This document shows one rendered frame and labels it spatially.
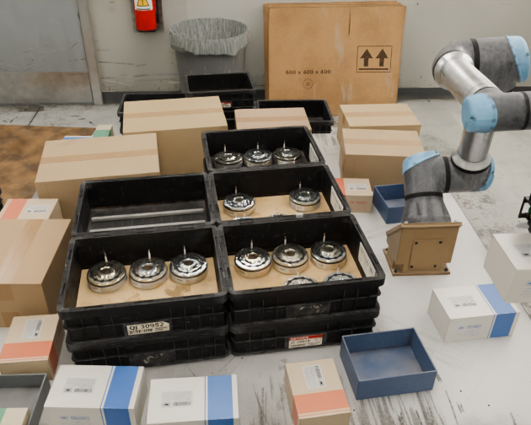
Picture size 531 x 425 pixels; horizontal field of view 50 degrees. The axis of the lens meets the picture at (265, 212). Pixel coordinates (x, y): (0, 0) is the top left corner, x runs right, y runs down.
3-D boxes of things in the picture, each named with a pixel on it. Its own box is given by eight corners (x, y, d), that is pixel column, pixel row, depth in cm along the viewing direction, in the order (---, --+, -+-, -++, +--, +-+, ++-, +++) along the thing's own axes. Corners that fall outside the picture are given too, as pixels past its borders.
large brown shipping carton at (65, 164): (160, 178, 226) (156, 132, 215) (164, 220, 202) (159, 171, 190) (56, 187, 219) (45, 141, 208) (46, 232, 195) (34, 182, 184)
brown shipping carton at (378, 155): (410, 165, 237) (416, 131, 228) (420, 193, 219) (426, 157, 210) (338, 163, 238) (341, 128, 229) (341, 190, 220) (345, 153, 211)
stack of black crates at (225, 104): (253, 138, 380) (253, 72, 354) (255, 163, 352) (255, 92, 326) (189, 139, 377) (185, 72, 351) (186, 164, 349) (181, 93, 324)
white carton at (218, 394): (237, 399, 139) (236, 373, 134) (239, 442, 129) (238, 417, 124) (154, 404, 137) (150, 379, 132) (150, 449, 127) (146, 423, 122)
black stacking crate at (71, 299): (217, 257, 167) (216, 226, 161) (228, 330, 143) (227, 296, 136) (78, 271, 161) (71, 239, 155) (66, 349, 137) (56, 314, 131)
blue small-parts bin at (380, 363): (410, 345, 154) (414, 326, 150) (432, 390, 142) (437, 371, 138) (339, 354, 151) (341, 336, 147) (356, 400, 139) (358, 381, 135)
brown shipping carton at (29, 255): (11, 260, 182) (-2, 218, 173) (80, 260, 183) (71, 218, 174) (-27, 327, 157) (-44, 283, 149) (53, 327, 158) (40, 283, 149)
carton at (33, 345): (19, 336, 155) (13, 316, 151) (65, 333, 156) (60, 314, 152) (4, 384, 142) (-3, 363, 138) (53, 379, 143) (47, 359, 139)
